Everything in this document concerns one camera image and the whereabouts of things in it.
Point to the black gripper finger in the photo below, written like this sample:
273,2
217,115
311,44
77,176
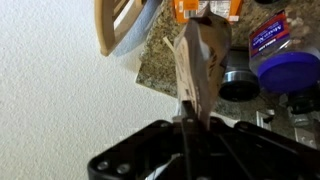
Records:
188,115

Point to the brown cacao nibs sachet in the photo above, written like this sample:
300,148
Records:
200,66

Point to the steel and black cup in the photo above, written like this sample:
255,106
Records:
239,83

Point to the thin wooden stick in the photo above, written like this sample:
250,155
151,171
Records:
168,42

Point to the orange food package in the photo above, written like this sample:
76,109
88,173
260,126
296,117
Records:
191,8

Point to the blue-lidded nut jar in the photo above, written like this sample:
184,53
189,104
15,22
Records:
286,66

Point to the wooden slat-back chair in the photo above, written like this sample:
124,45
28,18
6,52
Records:
105,26

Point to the white wall outlet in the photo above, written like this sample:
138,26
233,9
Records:
264,120
305,138

